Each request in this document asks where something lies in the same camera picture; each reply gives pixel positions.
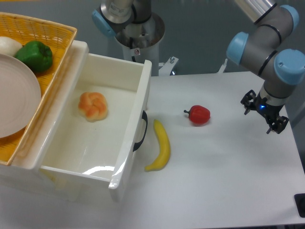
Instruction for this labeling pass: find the yellow banana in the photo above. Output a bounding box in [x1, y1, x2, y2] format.
[144, 119, 171, 172]

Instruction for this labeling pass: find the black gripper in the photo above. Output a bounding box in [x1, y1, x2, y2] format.
[240, 90, 289, 134]

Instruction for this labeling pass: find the yellow woven basket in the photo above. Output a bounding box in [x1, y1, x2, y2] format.
[0, 11, 78, 167]

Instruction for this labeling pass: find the white round vegetable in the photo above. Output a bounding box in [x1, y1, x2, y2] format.
[0, 36, 23, 57]

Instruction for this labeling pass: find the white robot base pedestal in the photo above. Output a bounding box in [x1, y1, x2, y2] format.
[115, 13, 179, 76]

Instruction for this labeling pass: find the green bell pepper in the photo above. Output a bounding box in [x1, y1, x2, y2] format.
[14, 41, 53, 73]

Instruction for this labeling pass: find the black object at table edge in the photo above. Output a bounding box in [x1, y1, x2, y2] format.
[294, 193, 305, 218]

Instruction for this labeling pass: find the orange braided bread roll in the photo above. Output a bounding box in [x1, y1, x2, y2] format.
[78, 92, 108, 122]

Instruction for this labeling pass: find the white drawer cabinet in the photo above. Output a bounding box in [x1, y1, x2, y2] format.
[0, 41, 89, 199]

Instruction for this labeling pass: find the pink round plate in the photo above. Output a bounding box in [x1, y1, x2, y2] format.
[0, 54, 41, 138]

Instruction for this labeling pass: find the white top drawer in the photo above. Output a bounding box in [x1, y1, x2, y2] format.
[41, 54, 152, 202]

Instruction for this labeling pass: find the black top drawer handle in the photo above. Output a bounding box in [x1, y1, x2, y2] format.
[133, 110, 148, 152]

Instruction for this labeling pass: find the red bell pepper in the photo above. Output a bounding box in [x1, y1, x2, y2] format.
[183, 105, 211, 125]

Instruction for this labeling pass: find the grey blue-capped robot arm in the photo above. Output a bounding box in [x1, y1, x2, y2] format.
[91, 0, 305, 133]

